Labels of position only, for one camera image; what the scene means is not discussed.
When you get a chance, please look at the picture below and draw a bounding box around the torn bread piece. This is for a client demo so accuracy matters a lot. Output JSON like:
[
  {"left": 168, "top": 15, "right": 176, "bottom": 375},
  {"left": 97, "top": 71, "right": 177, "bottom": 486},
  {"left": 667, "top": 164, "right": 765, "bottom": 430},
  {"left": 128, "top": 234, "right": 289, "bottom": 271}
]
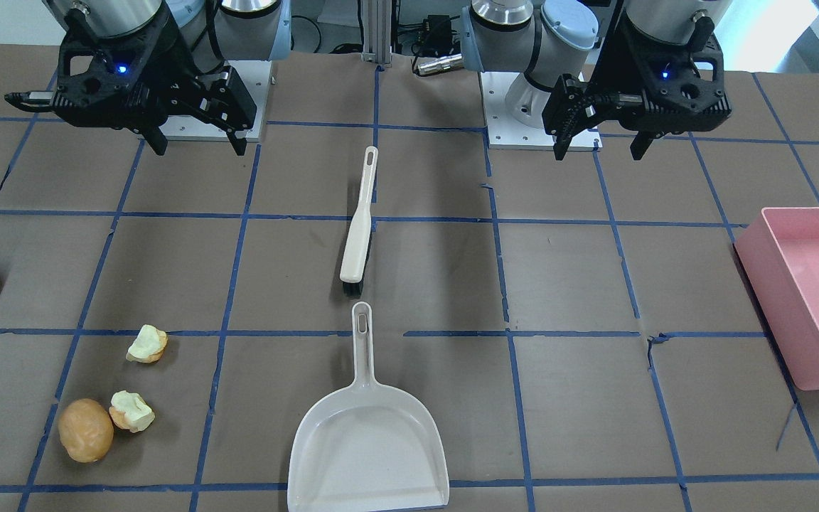
[
  {"left": 108, "top": 391, "right": 156, "bottom": 433},
  {"left": 125, "top": 324, "right": 168, "bottom": 363}
]

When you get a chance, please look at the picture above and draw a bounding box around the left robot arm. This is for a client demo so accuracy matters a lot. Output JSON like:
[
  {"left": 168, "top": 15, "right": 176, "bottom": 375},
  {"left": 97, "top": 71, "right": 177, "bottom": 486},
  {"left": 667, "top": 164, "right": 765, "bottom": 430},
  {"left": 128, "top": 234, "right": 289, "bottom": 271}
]
[{"left": 461, "top": 1, "right": 732, "bottom": 160}]

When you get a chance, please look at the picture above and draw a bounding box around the aluminium frame post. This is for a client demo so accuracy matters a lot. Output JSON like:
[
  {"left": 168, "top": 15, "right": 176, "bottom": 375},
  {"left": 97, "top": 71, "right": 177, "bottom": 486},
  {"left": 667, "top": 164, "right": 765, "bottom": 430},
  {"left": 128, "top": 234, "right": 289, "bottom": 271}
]
[{"left": 358, "top": 1, "right": 397, "bottom": 68}]

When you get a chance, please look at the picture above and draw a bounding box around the silver cylindrical connector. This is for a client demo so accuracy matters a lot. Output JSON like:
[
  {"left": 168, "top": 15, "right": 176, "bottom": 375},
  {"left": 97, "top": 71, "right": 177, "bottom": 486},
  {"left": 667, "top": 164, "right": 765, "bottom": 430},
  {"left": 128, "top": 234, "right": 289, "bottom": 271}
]
[{"left": 413, "top": 54, "right": 465, "bottom": 77}]

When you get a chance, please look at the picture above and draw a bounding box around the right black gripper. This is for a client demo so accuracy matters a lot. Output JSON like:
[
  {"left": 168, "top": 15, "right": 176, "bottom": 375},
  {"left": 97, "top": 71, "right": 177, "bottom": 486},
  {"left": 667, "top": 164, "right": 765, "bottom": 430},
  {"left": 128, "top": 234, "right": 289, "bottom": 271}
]
[{"left": 4, "top": 9, "right": 259, "bottom": 156}]

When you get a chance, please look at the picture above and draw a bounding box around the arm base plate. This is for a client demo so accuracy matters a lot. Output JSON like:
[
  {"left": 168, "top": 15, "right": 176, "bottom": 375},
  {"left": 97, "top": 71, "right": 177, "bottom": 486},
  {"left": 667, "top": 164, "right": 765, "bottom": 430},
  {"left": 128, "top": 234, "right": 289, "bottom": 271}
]
[
  {"left": 157, "top": 60, "right": 273, "bottom": 142},
  {"left": 479, "top": 71, "right": 602, "bottom": 151}
]

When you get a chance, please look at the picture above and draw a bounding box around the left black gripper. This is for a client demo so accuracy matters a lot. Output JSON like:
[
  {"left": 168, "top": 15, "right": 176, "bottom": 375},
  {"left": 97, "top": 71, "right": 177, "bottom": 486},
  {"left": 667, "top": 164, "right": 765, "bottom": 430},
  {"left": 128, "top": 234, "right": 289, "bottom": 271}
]
[{"left": 542, "top": 18, "right": 732, "bottom": 161}]

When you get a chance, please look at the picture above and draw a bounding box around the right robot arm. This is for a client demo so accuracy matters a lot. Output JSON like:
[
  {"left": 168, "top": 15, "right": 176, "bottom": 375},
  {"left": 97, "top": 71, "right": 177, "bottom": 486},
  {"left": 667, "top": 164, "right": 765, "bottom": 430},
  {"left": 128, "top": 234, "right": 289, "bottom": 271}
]
[{"left": 4, "top": 1, "right": 291, "bottom": 156}]

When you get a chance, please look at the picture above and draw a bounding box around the whole brown bread roll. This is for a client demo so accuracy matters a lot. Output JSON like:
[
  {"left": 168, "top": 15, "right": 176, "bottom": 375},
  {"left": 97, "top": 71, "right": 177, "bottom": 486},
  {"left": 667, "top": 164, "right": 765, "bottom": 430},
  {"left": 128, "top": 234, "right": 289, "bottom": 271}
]
[{"left": 56, "top": 398, "right": 114, "bottom": 464}]

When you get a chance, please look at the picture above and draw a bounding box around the pink plastic bin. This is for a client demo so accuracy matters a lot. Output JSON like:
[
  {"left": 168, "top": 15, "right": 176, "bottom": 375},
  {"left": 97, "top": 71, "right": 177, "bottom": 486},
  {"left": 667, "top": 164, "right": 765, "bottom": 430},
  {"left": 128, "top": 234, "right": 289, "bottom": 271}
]
[{"left": 735, "top": 207, "right": 819, "bottom": 391}]

